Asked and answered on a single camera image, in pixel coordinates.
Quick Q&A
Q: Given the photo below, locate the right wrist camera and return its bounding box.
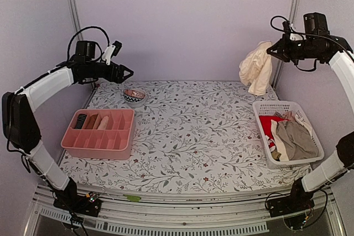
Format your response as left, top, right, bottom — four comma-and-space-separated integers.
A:
282, 20, 303, 41

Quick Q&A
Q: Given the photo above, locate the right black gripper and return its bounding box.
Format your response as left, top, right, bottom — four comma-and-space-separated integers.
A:
267, 33, 322, 65

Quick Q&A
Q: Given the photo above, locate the green tape piece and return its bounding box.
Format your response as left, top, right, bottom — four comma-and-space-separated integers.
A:
124, 194, 141, 202

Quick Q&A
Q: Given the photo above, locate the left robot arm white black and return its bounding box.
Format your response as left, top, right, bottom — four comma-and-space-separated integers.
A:
2, 41, 133, 211

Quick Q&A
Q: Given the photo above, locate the cream garment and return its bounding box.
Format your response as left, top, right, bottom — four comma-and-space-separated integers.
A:
239, 41, 272, 96

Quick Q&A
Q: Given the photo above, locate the brown rolled underwear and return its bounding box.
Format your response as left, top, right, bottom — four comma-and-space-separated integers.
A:
85, 114, 98, 130

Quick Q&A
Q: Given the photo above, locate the small patterned bowl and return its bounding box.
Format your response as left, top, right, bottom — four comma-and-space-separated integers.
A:
123, 88, 147, 108

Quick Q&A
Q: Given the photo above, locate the aluminium frame post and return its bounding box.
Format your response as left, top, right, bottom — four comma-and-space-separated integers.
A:
272, 0, 305, 87
62, 0, 84, 43

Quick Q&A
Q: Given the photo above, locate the left aluminium frame post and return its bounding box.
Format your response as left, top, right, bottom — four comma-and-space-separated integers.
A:
62, 0, 84, 43

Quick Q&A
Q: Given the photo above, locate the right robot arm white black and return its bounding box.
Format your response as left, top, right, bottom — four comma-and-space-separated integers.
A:
267, 13, 353, 212

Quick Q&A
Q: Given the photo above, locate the right aluminium frame post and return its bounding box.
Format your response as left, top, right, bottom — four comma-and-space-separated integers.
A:
272, 0, 305, 87

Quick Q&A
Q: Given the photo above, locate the aluminium front rail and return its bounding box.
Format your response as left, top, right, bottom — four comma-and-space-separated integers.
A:
23, 185, 348, 235

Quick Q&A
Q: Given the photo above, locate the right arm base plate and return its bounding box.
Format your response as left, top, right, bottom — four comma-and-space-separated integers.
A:
265, 195, 315, 217

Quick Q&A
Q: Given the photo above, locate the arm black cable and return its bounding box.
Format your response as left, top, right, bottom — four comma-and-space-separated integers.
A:
269, 15, 354, 72
66, 25, 111, 62

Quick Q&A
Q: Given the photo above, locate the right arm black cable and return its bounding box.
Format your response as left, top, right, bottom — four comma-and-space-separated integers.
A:
269, 15, 354, 72

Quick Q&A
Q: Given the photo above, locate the cream underwear navy trim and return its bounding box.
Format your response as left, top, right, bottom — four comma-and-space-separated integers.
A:
97, 116, 109, 130

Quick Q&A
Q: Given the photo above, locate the pink divided organizer box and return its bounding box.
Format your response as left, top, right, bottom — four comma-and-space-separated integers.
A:
61, 109, 135, 160

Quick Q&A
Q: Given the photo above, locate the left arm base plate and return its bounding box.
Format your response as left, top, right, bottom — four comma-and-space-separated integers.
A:
53, 192, 102, 217

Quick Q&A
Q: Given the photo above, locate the white plastic laundry basket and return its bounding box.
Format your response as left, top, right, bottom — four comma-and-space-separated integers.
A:
252, 101, 324, 169

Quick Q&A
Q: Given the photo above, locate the floral patterned table mat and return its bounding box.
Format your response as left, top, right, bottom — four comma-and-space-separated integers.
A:
60, 81, 311, 193

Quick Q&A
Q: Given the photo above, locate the black white rolled underwear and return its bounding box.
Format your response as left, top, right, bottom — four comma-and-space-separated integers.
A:
74, 114, 87, 129

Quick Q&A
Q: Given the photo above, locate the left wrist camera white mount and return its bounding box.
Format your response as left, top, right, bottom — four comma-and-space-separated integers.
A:
101, 41, 122, 65

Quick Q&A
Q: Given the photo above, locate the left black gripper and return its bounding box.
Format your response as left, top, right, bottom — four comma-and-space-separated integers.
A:
87, 61, 134, 83

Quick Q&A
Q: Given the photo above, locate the red garment in basket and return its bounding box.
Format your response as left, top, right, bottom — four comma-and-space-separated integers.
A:
259, 116, 282, 151

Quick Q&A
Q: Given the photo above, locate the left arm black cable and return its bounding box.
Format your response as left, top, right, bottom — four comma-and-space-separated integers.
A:
66, 25, 111, 62

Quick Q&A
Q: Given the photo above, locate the grey garment in basket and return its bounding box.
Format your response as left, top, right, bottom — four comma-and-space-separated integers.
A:
275, 120, 319, 161

